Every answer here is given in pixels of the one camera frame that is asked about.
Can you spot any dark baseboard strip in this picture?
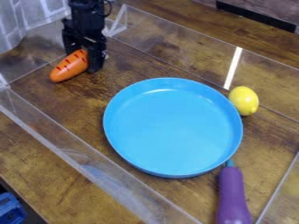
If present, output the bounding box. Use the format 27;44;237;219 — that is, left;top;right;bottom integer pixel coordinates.
217;0;297;33

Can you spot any orange toy carrot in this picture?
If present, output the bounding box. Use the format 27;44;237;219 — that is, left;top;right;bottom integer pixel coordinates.
50;49;90;83

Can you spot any yellow toy lemon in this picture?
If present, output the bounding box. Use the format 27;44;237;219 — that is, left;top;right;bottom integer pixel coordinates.
229;86;260;116

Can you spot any blue object at corner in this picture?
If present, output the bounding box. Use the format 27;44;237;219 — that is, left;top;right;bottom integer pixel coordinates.
0;192;27;224

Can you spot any blue round plate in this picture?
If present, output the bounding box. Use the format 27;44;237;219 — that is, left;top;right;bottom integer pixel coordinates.
103;78;243;179

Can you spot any white gridded curtain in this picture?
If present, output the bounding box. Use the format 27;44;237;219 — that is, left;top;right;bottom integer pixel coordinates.
0;0;71;54

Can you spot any black cable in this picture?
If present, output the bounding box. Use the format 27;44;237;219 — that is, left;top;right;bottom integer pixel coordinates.
95;0;115;18

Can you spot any purple toy eggplant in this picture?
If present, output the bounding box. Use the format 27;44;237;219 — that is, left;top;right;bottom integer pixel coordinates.
217;159;253;224

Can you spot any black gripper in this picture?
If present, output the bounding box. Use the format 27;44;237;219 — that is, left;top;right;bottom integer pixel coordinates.
62;0;109;74

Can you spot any clear acrylic enclosure wall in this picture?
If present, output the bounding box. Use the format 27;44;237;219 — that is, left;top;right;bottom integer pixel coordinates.
0;0;299;224

